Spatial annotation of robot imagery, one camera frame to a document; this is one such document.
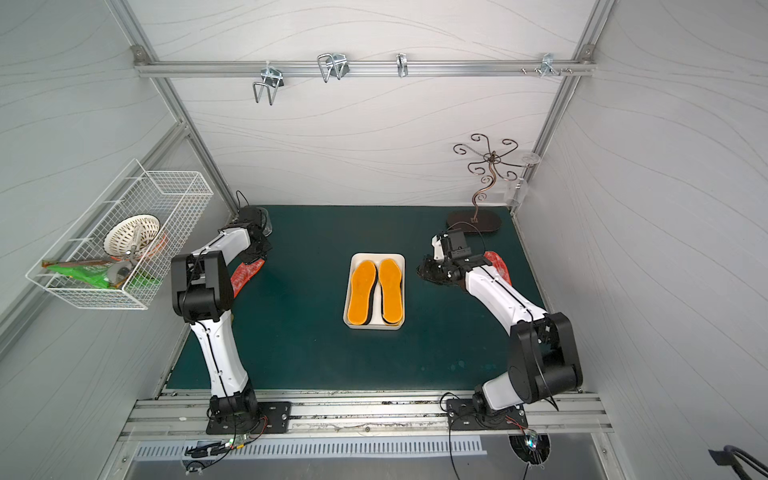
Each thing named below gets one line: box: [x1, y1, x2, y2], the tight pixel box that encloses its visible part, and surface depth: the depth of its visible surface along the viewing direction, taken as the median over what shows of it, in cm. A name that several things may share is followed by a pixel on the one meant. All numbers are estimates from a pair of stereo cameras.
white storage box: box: [343, 253, 406, 330], surface depth 96 cm
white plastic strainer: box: [104, 214, 161, 264], surface depth 67 cm
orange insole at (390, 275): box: [379, 258, 403, 323], surface depth 97 cm
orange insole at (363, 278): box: [348, 260, 377, 325], surface depth 96 cm
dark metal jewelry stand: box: [447, 133, 535, 233], surface depth 98 cm
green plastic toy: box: [42, 259, 162, 289], surface depth 57 cm
